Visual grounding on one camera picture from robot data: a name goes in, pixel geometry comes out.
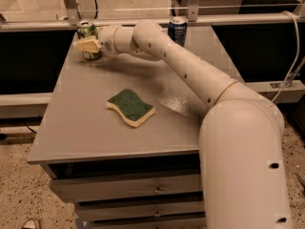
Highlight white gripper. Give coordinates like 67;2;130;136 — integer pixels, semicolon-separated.
75;25;118;53

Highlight green soda can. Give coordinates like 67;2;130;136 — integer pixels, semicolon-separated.
76;20;101;61

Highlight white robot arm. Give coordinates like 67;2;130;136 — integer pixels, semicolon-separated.
76;20;294;229

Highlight green and yellow sponge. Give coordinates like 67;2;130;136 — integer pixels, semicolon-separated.
107;89;155;128

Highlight blue soda can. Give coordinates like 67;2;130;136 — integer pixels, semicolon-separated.
168;16;187;46

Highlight shoe tip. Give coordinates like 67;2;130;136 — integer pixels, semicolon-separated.
21;219;41;229

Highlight metal railing frame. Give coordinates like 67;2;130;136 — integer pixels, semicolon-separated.
0;0;304;31

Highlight white cable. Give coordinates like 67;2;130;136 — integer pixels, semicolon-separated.
271;10;301;104

